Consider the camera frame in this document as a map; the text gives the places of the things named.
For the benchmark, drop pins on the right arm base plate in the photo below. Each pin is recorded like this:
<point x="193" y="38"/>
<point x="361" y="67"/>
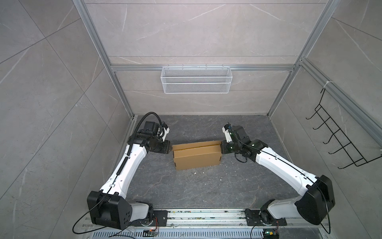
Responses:
<point x="262" y="218"/>

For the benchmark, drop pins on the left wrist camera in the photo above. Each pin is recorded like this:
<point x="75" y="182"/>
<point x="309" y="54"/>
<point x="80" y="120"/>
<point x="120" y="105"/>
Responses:
<point x="165" y="131"/>

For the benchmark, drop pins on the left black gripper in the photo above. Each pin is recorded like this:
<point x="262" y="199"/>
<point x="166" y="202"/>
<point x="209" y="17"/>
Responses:
<point x="166" y="150"/>

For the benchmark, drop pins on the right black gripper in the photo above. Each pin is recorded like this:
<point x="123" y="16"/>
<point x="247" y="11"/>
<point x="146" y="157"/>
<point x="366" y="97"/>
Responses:
<point x="224" y="146"/>

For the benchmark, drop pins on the white wire mesh basket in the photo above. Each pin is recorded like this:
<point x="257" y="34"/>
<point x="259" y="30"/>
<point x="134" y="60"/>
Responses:
<point x="196" y="80"/>

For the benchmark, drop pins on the black wire hook rack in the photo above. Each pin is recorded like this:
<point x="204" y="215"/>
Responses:
<point x="346" y="145"/>

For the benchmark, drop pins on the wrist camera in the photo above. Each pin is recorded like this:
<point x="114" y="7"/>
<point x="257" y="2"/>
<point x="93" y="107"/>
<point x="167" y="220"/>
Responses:
<point x="227" y="133"/>
<point x="165" y="131"/>

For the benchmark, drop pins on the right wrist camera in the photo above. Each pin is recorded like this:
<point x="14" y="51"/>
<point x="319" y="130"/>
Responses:
<point x="227" y="133"/>

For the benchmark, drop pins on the aluminium mounting rail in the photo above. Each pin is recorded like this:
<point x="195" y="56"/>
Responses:
<point x="188" y="218"/>

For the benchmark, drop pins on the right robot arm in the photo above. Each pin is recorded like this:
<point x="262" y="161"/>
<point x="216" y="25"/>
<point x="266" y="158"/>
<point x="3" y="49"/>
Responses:
<point x="315" y="194"/>

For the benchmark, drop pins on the brown cardboard box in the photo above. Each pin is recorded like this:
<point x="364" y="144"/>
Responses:
<point x="197" y="155"/>

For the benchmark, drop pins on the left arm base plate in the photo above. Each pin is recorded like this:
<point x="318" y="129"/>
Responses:
<point x="155" y="218"/>

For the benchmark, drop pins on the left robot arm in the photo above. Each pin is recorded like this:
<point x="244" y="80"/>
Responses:
<point x="108" y="207"/>

